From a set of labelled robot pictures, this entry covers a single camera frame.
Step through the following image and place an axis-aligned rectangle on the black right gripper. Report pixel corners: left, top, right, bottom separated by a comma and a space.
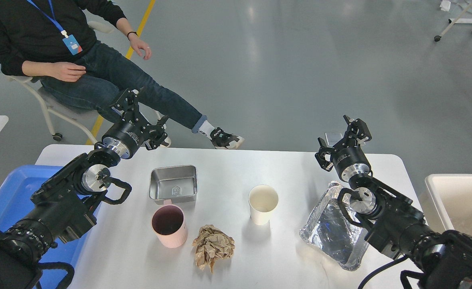
315, 115, 372, 182

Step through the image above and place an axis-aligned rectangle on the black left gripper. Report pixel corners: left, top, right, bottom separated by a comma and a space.
101, 89, 170, 159

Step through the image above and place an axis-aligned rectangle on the stainless steel rectangular tray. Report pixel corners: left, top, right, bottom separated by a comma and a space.
148, 165, 198, 205

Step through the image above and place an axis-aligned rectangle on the aluminium foil tray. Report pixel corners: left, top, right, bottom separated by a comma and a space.
299, 181, 369, 271

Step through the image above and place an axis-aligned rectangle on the pink ribbed mug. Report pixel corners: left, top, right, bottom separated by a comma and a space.
151, 199, 188, 248

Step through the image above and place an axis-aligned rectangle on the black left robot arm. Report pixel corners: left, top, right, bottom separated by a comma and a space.
0, 88, 168, 289

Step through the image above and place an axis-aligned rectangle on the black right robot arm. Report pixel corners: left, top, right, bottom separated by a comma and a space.
315, 115, 472, 289

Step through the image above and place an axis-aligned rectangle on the clear floor plate left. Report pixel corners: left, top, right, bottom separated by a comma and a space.
324, 132, 343, 147

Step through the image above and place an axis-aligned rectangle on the white paper cup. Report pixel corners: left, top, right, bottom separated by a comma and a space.
248, 185, 279, 226

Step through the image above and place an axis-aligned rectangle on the white office chair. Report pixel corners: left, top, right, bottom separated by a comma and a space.
0, 21, 164, 142

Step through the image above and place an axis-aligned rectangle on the seated person in black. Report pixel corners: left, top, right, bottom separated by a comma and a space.
0, 0, 244, 149

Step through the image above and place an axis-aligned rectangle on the white plastic bin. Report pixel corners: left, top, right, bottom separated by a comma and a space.
417, 174, 472, 236

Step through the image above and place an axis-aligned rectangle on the crumpled brown paper ball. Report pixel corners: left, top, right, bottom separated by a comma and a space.
192, 224, 235, 273

